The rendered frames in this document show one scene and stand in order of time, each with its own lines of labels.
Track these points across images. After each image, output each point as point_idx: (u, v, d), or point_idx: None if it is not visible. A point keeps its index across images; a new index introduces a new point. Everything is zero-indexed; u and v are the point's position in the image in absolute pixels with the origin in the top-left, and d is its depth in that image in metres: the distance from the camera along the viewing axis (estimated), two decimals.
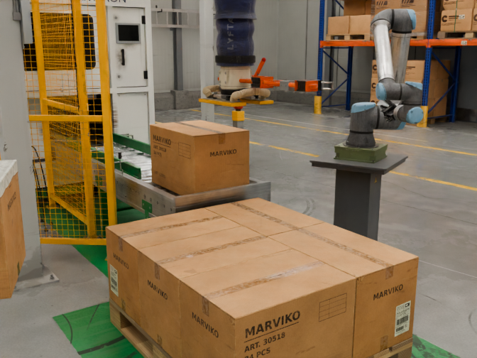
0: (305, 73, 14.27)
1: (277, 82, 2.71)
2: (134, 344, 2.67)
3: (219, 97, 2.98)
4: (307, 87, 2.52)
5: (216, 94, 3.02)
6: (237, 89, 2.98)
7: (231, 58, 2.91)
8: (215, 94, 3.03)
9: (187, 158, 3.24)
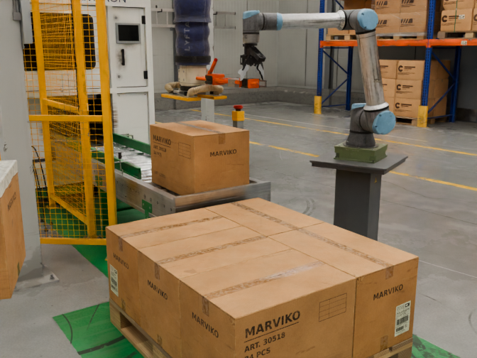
0: (305, 73, 14.27)
1: (226, 80, 3.09)
2: (134, 344, 2.67)
3: (178, 93, 3.36)
4: (249, 84, 2.91)
5: (176, 90, 3.40)
6: (194, 86, 3.36)
7: (188, 58, 3.29)
8: (174, 90, 3.41)
9: (187, 158, 3.24)
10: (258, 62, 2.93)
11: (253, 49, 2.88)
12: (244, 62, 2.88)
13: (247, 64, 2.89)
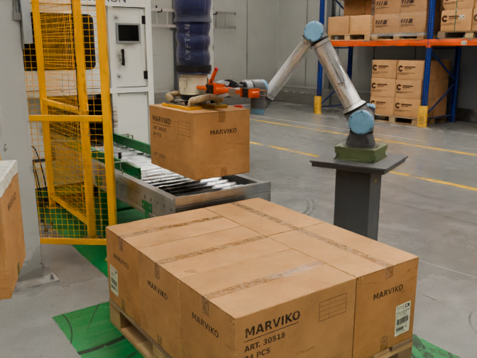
0: (305, 73, 14.27)
1: (226, 89, 3.09)
2: (134, 344, 2.67)
3: (179, 102, 3.36)
4: (250, 94, 2.91)
5: (177, 99, 3.40)
6: (195, 95, 3.37)
7: (189, 67, 3.29)
8: (175, 99, 3.41)
9: (187, 137, 3.21)
10: None
11: None
12: (229, 79, 3.24)
13: (229, 82, 3.25)
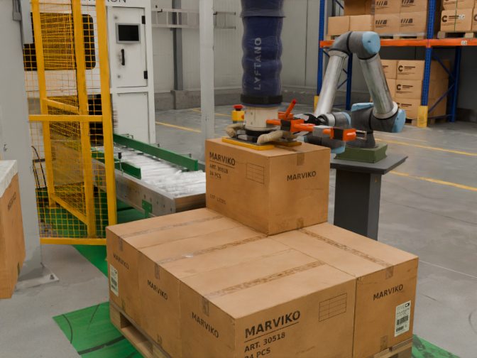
0: (305, 73, 14.27)
1: (310, 128, 2.55)
2: (134, 344, 2.67)
3: (245, 139, 2.82)
4: (345, 136, 2.37)
5: (242, 136, 2.86)
6: (264, 131, 2.83)
7: (258, 99, 2.76)
8: (240, 135, 2.87)
9: (258, 183, 2.67)
10: None
11: None
12: (309, 113, 2.71)
13: (309, 117, 2.71)
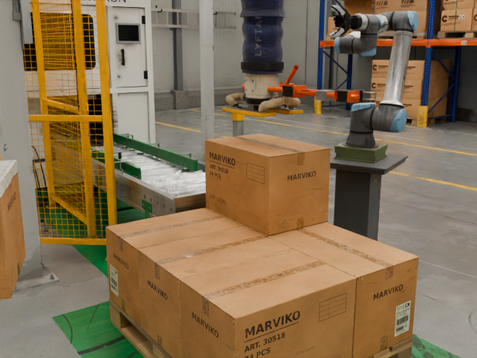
0: (305, 73, 14.27)
1: (312, 92, 2.52)
2: (134, 344, 2.67)
3: (246, 107, 2.79)
4: (349, 97, 2.34)
5: (243, 104, 2.82)
6: (265, 99, 2.79)
7: (260, 65, 2.72)
8: (240, 104, 2.83)
9: (258, 183, 2.67)
10: (346, 28, 2.75)
11: None
12: (346, 9, 2.73)
13: (345, 13, 2.73)
